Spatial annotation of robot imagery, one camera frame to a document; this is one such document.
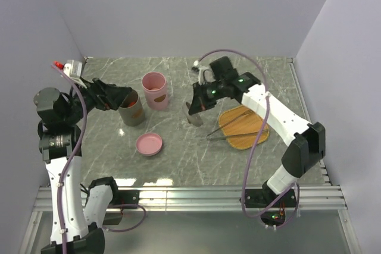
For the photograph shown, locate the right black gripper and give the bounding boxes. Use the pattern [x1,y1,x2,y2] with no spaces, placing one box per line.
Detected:
[188,80,226,115]

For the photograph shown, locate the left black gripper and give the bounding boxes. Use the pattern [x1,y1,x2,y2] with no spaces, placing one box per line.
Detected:
[64,76,132,124]

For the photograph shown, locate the grey round lid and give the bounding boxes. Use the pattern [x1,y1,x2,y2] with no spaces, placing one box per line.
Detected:
[182,102,203,127]

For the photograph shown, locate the metal tongs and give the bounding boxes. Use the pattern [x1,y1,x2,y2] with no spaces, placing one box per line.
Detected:
[207,106,263,142]

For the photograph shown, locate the pink round lid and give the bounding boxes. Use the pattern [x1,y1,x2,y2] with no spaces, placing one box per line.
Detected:
[136,133,163,156]

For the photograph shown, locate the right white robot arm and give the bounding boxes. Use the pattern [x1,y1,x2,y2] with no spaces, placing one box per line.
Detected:
[188,57,326,208]

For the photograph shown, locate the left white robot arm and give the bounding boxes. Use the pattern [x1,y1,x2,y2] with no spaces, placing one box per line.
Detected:
[33,79,132,253]

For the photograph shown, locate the grey cylindrical container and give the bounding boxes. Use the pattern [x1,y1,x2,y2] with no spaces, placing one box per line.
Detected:
[118,90,145,127]

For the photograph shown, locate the pink cylindrical container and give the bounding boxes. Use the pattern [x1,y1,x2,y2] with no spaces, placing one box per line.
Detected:
[142,71,169,111]

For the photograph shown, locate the woven bamboo tray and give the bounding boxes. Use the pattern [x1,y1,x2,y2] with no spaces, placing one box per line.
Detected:
[218,105,263,150]

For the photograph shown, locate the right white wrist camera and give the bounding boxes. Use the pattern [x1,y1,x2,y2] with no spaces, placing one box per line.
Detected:
[192,60,214,85]

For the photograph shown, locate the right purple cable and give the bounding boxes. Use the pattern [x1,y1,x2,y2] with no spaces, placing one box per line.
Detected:
[198,48,300,230]

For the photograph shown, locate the purple cable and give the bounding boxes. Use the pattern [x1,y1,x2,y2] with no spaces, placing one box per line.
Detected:
[52,62,147,254]
[198,48,300,230]

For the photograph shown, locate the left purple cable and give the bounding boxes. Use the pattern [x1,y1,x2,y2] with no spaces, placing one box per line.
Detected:
[52,62,147,254]

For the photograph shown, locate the aluminium mounting rail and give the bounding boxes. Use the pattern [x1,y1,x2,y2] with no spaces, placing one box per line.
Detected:
[19,184,361,253]

